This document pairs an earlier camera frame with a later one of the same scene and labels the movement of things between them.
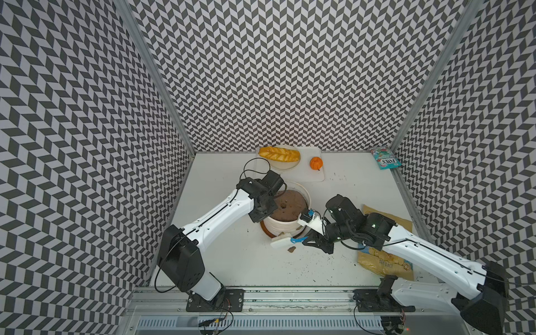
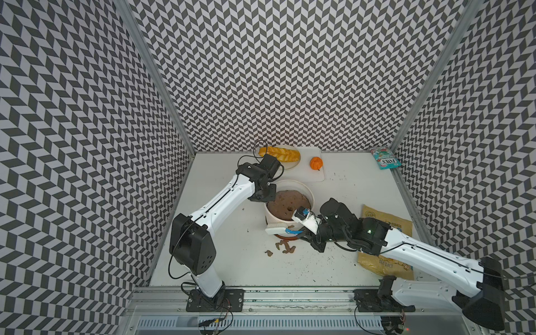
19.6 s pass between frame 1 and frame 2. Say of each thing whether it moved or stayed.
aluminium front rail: stayed
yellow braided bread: stayed
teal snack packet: stayed
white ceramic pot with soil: stayed
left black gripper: moved
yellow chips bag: stayed
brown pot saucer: moved
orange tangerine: stayed
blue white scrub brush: moved
